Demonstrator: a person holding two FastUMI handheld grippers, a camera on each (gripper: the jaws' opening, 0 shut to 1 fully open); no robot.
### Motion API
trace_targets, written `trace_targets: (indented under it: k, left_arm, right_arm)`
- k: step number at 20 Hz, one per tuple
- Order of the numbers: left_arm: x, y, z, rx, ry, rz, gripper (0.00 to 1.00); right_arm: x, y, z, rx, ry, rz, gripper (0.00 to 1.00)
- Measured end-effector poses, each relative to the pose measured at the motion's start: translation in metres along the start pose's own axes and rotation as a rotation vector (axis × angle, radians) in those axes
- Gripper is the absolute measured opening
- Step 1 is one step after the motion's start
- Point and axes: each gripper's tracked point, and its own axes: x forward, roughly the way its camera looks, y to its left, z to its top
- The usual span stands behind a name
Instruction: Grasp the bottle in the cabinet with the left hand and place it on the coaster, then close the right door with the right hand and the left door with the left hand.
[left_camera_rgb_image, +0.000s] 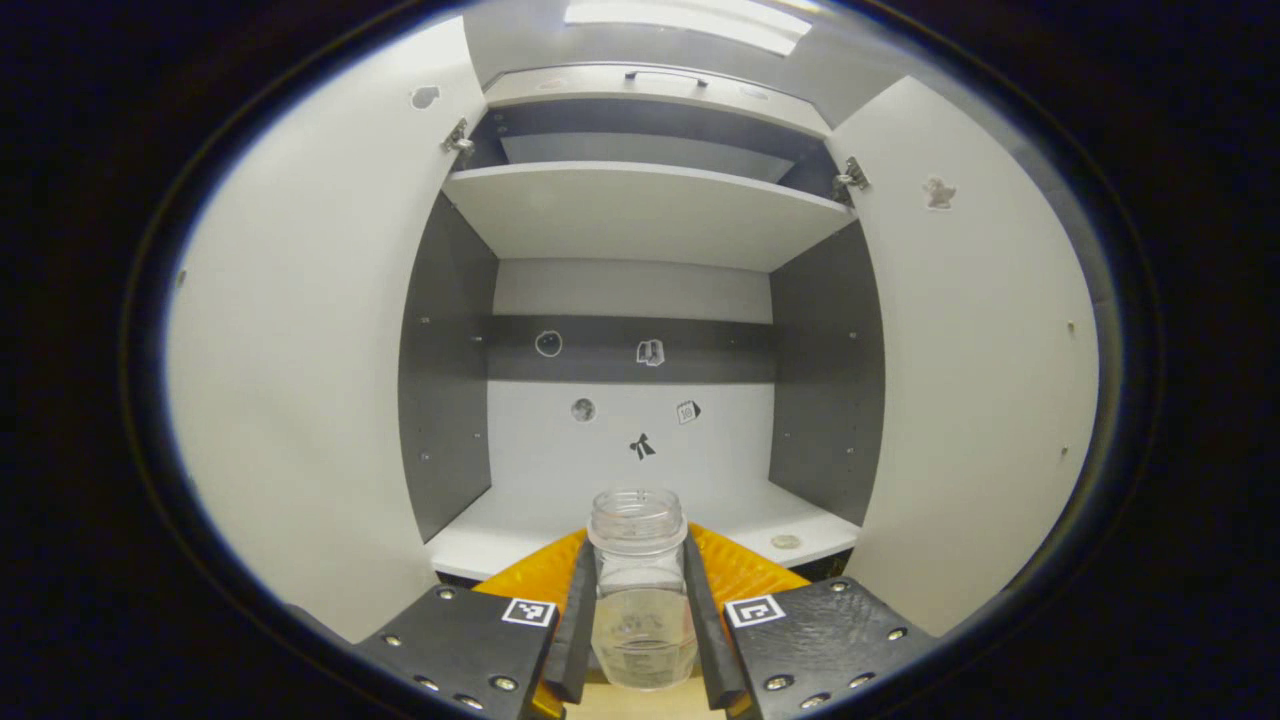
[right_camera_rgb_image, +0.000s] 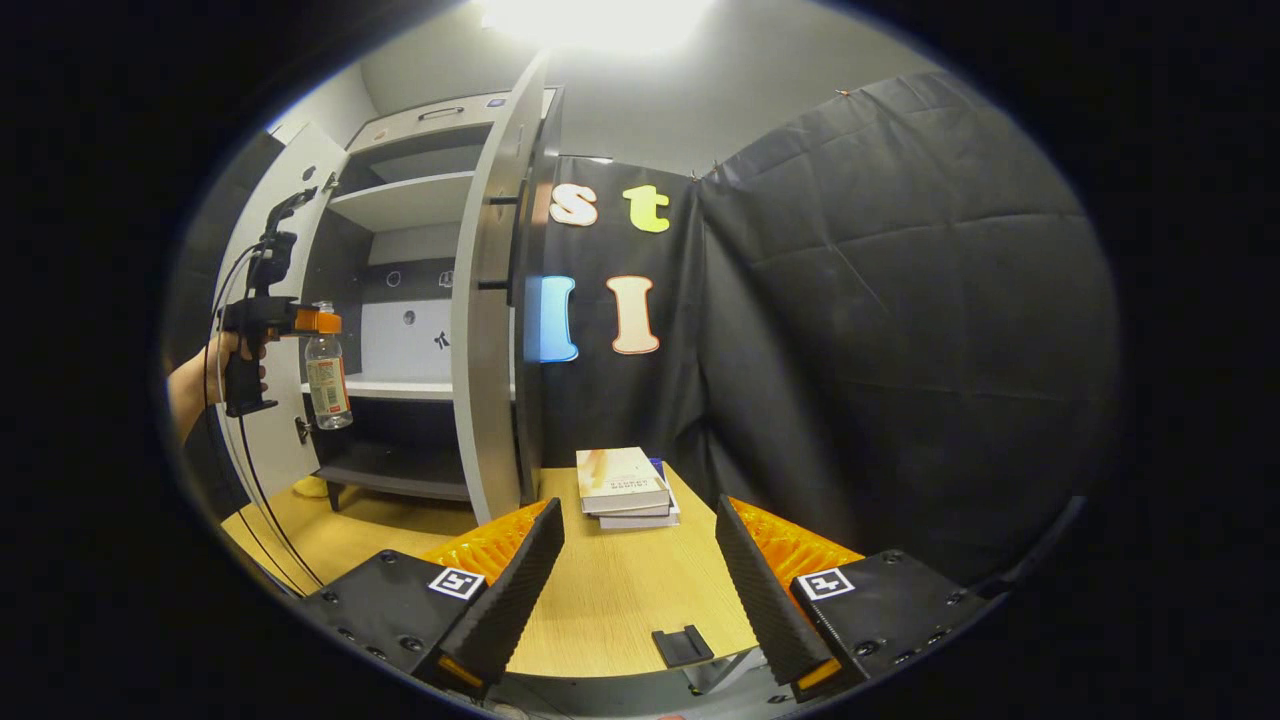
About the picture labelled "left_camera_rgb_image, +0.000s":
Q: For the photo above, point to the white cabinet door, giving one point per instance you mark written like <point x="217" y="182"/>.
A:
<point x="300" y="350"/>
<point x="980" y="380"/>

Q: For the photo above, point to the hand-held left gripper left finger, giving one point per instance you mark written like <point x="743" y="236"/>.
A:
<point x="575" y="640"/>

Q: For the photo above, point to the white and grey cabinet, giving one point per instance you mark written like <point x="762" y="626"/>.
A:
<point x="640" y="215"/>

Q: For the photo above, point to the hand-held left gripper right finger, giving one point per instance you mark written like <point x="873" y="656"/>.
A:
<point x="712" y="650"/>

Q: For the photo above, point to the large ceiling light panel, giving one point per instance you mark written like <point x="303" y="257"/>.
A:
<point x="690" y="22"/>

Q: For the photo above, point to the clear plastic bottle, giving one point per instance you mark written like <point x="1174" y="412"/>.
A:
<point x="640" y="620"/>

